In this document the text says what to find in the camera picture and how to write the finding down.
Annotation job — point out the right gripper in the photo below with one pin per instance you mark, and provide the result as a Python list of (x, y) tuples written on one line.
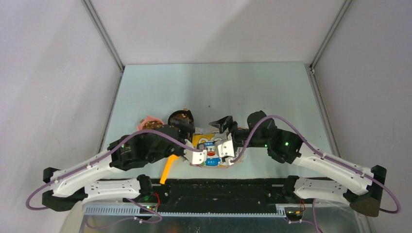
[(223, 123)]

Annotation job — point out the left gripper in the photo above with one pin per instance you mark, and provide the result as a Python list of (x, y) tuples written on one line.
[(182, 136)]

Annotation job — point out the yellow plastic scoop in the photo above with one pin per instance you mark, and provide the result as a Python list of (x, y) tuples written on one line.
[(167, 168)]

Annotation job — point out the cat food bag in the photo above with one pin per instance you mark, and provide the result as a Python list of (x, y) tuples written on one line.
[(208, 137)]

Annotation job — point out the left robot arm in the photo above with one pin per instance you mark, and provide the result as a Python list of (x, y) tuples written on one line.
[(87, 181)]

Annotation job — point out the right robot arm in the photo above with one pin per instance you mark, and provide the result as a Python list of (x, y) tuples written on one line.
[(359, 187)]

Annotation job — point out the black pet bowl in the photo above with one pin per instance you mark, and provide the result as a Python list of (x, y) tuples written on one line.
[(185, 129)]

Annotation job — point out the kibble in pink bowl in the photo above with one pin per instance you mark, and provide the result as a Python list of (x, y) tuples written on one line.
[(150, 125)]

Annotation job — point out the kibble in black bowl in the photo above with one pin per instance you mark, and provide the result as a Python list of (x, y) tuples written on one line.
[(183, 116)]

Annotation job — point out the pink cat bowl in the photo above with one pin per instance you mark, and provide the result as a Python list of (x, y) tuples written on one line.
[(148, 118)]

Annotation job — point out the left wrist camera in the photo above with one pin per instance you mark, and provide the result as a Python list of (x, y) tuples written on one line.
[(195, 155)]

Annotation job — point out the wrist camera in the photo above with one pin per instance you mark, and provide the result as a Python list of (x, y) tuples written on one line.
[(225, 150), (195, 155)]

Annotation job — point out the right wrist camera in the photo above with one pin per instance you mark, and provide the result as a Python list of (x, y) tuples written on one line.
[(225, 150)]

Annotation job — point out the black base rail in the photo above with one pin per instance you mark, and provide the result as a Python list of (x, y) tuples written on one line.
[(220, 196)]

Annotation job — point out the aluminium frame rail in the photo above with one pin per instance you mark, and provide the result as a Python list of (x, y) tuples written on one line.
[(123, 207)]

